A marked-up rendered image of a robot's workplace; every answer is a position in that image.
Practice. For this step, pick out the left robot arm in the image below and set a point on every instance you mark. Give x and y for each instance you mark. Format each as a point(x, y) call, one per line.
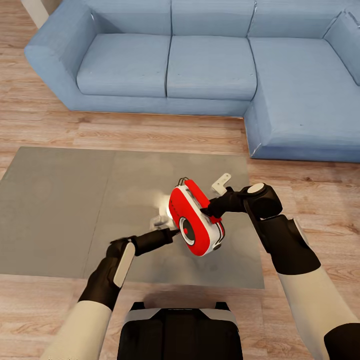
point(82, 335)

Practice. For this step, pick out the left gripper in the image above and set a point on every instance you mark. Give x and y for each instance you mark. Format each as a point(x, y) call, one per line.
point(159, 238)

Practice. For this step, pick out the radio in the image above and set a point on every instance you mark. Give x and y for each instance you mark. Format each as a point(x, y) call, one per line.
point(202, 233)

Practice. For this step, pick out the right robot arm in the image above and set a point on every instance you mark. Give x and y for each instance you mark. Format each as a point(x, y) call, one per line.
point(326, 324)

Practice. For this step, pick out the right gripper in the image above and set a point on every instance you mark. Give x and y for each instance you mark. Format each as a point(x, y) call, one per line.
point(218, 206)

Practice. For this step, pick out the coffee table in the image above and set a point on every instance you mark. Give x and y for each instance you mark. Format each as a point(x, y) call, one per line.
point(60, 209)

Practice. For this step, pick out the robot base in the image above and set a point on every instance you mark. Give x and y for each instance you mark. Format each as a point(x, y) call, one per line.
point(180, 334)

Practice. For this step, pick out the sofa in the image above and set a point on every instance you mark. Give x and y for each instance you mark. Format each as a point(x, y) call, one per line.
point(289, 68)

